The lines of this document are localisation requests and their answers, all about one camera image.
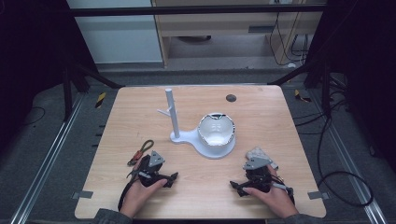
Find grey tape piece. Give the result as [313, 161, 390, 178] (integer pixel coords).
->
[307, 190, 330, 201]
[72, 190, 94, 200]

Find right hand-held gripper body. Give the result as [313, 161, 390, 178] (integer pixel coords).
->
[229, 156, 282, 198]

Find light wooden desk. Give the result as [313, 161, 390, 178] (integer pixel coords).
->
[151, 0, 328, 68]

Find white stand with post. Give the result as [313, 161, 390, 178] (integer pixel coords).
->
[157, 88, 236, 160]

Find hanging black cables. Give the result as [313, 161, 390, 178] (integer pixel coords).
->
[269, 12, 311, 67]

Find thin black floor cable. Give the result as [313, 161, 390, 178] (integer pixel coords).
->
[21, 106, 47, 127]

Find aluminium floor rail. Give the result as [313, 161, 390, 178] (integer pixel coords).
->
[8, 92, 87, 224]
[311, 90, 389, 224]

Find black looped floor cable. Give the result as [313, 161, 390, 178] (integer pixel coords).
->
[293, 102, 375, 208]

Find right hand-held gripper cable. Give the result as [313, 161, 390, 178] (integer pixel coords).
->
[271, 182, 296, 205]

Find person's right hand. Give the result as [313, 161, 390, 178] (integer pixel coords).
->
[242, 164, 299, 218]

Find black metal stand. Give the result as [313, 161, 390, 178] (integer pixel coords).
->
[267, 59, 332, 118]
[62, 60, 125, 122]

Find person's left hand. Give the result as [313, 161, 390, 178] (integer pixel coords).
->
[120, 163, 169, 218]

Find hand-held gripper cable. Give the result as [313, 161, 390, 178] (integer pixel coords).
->
[117, 179, 134, 213]
[271, 182, 296, 205]

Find keychain with green cord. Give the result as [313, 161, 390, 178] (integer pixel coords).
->
[126, 139, 155, 167]

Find white cabinet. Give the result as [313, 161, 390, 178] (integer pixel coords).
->
[65, 0, 164, 64]

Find yellow and black tape strip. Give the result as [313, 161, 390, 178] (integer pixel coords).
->
[94, 91, 107, 109]
[293, 89, 312, 103]

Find black horizontal frame bar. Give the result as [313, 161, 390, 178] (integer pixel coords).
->
[66, 4, 328, 17]

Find left hand-held gripper cable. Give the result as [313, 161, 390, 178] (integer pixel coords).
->
[117, 179, 134, 213]

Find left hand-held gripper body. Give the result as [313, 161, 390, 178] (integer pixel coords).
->
[126, 150, 179, 189]

